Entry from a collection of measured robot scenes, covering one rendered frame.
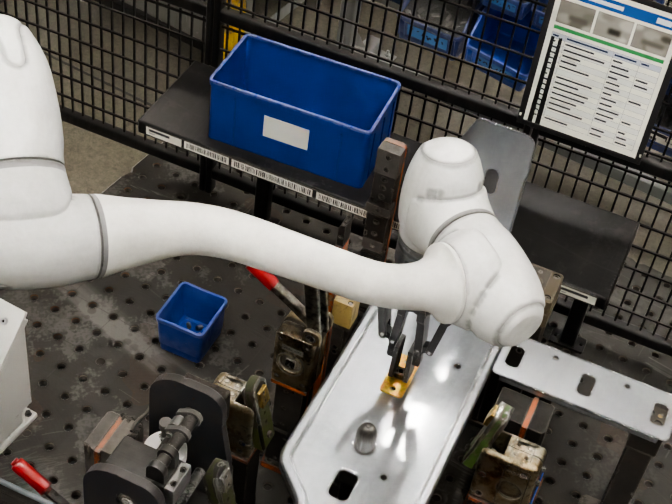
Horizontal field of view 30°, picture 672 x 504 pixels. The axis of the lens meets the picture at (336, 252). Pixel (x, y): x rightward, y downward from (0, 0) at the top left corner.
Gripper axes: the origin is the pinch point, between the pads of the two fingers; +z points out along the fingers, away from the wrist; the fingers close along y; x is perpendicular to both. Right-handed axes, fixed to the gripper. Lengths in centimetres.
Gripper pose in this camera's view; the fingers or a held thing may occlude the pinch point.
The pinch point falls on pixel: (403, 358)
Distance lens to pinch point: 191.0
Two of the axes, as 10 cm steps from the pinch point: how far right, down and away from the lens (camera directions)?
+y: 9.1, 3.6, -2.2
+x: 4.0, -6.1, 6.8
